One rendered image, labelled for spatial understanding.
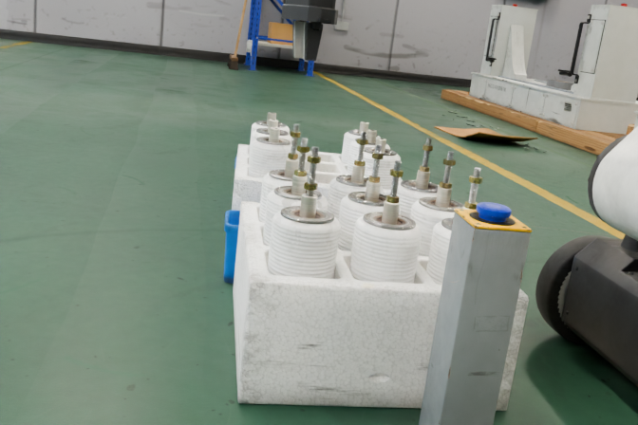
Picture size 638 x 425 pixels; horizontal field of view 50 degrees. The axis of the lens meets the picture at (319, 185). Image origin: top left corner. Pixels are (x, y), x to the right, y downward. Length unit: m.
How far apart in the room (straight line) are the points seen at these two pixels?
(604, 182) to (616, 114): 3.41
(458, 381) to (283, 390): 0.25
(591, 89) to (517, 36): 1.38
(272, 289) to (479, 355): 0.27
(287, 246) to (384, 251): 0.13
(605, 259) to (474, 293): 0.44
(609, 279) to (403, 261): 0.37
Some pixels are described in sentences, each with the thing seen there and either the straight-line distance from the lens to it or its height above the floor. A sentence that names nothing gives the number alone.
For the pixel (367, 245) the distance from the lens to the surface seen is 0.95.
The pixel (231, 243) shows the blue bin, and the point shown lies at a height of 0.08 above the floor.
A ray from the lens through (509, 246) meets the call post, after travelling 0.81.
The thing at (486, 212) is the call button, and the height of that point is 0.33.
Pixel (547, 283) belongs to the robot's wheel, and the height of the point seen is 0.11.
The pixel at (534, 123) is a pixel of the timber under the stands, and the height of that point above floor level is 0.05.
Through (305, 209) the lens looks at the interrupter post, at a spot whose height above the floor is 0.26.
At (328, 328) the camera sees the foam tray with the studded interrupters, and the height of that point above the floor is 0.12.
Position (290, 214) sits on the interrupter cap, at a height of 0.25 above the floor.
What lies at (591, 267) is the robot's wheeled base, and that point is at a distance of 1.23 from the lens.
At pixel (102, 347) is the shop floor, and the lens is 1.11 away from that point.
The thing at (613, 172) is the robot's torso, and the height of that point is 0.37.
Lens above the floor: 0.52
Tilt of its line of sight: 13 degrees down
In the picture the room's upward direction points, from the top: 7 degrees clockwise
